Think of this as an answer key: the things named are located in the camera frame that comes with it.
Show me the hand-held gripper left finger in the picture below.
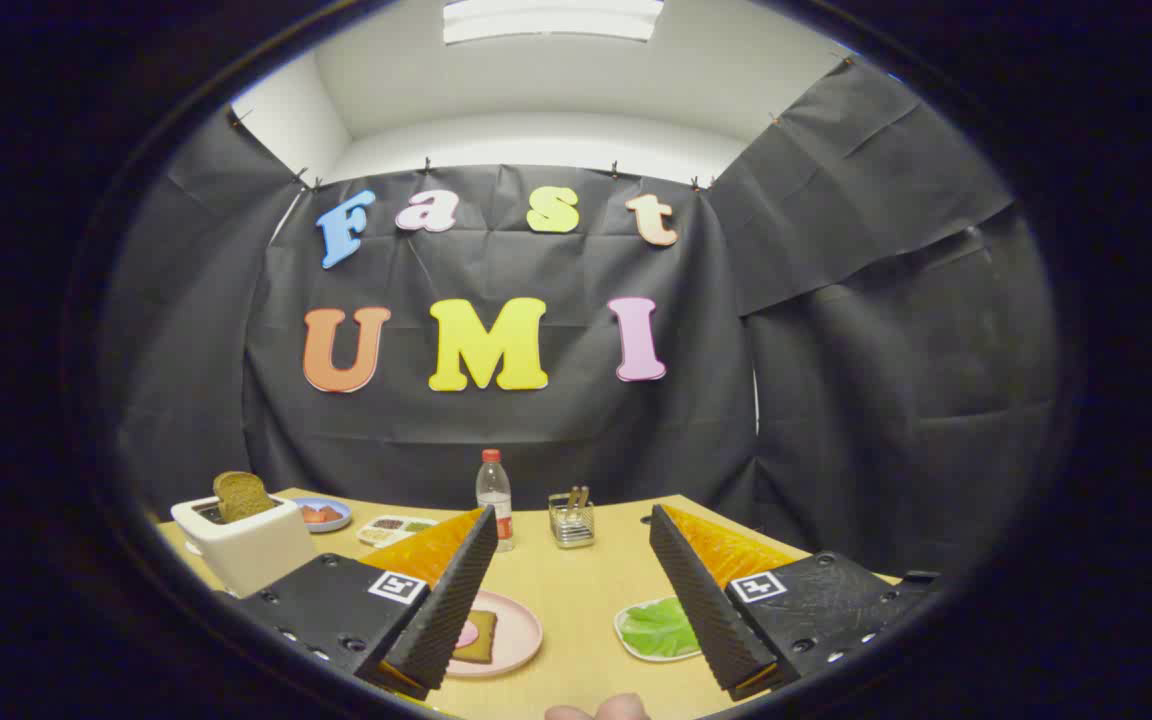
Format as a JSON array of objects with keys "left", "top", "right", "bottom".
[{"left": 234, "top": 506, "right": 500, "bottom": 701}]

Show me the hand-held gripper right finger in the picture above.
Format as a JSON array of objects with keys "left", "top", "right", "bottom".
[{"left": 648, "top": 503, "right": 942, "bottom": 701}]

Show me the green lettuce leaf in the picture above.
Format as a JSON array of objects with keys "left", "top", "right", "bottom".
[{"left": 620, "top": 600, "right": 702, "bottom": 659}]

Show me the brown bread slice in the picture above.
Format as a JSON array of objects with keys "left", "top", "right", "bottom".
[{"left": 213, "top": 471, "right": 277, "bottom": 524}]

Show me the toasted bread slice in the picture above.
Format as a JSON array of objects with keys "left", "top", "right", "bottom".
[{"left": 453, "top": 610, "right": 498, "bottom": 665}]

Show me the pink plate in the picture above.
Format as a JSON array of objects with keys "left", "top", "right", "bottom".
[{"left": 446, "top": 590, "right": 544, "bottom": 679}]

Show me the white square plate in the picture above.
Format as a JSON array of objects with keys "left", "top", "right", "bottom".
[{"left": 614, "top": 597, "right": 705, "bottom": 663}]

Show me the white divided seasoning tray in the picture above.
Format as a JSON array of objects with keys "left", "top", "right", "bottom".
[{"left": 356, "top": 515, "right": 437, "bottom": 549}]

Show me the clear bottle red cap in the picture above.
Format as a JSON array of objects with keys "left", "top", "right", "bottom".
[{"left": 476, "top": 449, "right": 515, "bottom": 553}]

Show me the blue plate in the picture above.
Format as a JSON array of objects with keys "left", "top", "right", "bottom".
[{"left": 293, "top": 497, "right": 353, "bottom": 534}]

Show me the white toaster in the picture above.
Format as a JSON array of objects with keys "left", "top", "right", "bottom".
[{"left": 171, "top": 493, "right": 319, "bottom": 599}]

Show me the white ceiling light panel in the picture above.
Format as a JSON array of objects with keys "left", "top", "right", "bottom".
[{"left": 443, "top": 0, "right": 665, "bottom": 45}]

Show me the wire mesh utensil holder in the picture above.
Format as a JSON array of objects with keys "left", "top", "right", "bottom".
[{"left": 548, "top": 492, "right": 596, "bottom": 549}]

